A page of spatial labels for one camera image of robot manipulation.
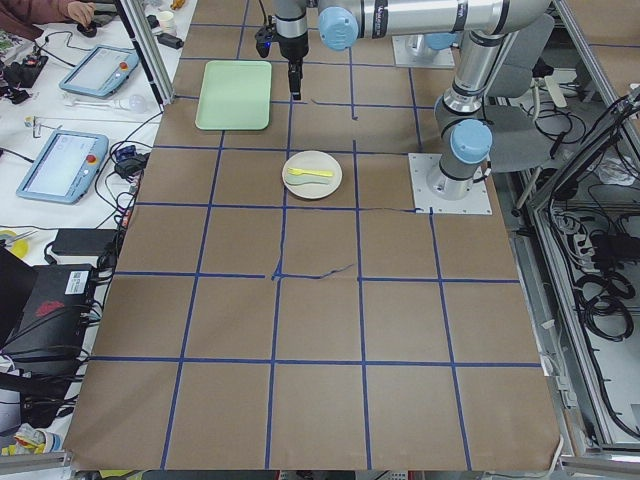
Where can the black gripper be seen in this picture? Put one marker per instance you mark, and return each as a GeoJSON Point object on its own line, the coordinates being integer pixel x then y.
{"type": "Point", "coordinates": [291, 48]}

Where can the beige round plate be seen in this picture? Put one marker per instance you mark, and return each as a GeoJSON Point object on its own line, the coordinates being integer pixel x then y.
{"type": "Point", "coordinates": [318, 161]}

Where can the yellow plastic fork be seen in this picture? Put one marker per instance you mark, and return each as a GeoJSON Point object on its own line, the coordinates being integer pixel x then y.
{"type": "Point", "coordinates": [310, 172]}

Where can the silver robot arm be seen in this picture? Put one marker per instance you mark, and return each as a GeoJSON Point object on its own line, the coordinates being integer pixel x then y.
{"type": "Point", "coordinates": [422, 31]}

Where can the person hand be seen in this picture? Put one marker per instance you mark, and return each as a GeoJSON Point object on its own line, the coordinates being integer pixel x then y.
{"type": "Point", "coordinates": [81, 12]}

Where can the light green tray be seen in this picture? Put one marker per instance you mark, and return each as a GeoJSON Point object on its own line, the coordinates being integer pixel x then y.
{"type": "Point", "coordinates": [235, 95]}

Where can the pale green plastic spoon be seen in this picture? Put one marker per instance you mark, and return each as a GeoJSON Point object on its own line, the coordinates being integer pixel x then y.
{"type": "Point", "coordinates": [306, 180]}

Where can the black small adapter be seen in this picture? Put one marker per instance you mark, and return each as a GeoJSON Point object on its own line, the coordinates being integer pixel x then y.
{"type": "Point", "coordinates": [170, 40]}

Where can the white paper cup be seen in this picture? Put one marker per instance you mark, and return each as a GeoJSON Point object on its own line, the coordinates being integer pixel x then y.
{"type": "Point", "coordinates": [167, 22]}

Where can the white light bulb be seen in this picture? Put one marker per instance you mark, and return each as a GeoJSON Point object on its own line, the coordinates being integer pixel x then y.
{"type": "Point", "coordinates": [135, 103]}

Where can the upper blue teach pendant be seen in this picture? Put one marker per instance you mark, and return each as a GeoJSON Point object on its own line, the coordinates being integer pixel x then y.
{"type": "Point", "coordinates": [101, 72]}

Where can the blue teach pendant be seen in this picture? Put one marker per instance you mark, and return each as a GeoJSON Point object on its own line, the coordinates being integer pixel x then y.
{"type": "Point", "coordinates": [101, 72]}
{"type": "Point", "coordinates": [65, 167]}

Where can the grey office chair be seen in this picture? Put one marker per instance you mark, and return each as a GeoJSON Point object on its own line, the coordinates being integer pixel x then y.
{"type": "Point", "coordinates": [517, 144]}

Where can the lower blue teach pendant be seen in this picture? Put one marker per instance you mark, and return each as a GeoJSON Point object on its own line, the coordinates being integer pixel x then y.
{"type": "Point", "coordinates": [65, 167]}

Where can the black power adapter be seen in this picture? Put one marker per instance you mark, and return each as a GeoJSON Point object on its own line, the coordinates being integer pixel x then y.
{"type": "Point", "coordinates": [82, 241]}

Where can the black computer box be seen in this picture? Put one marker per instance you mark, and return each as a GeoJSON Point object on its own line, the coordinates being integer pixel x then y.
{"type": "Point", "coordinates": [55, 314]}

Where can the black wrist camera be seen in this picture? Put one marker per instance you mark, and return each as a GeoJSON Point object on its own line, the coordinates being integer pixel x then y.
{"type": "Point", "coordinates": [264, 37]}

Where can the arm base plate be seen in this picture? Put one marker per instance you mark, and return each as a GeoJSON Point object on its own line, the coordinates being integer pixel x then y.
{"type": "Point", "coordinates": [435, 193]}
{"type": "Point", "coordinates": [431, 51]}

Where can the aluminium frame post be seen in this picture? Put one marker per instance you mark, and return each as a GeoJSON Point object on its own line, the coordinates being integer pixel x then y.
{"type": "Point", "coordinates": [137, 27]}

